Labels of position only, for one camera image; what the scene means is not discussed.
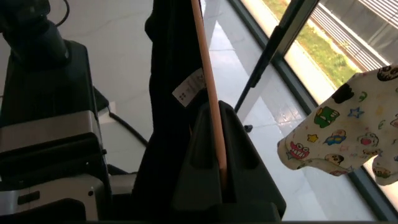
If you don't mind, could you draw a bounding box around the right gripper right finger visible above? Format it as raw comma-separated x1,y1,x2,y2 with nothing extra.
219,100,287,222

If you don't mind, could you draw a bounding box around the window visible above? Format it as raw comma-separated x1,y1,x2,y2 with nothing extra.
226,0,398,222

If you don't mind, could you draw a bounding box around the black cable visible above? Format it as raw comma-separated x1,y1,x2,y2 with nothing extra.
93,86,149,147

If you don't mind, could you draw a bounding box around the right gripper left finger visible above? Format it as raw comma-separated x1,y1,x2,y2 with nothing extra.
170,104,223,222

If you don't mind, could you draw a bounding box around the black garment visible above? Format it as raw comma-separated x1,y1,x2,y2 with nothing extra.
131,0,216,222

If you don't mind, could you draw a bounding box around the cream printed garment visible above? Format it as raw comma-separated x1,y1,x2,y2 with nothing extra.
277,63,398,187

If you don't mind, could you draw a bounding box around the pink clothes hanger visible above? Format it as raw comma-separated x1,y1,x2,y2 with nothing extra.
190,0,229,189

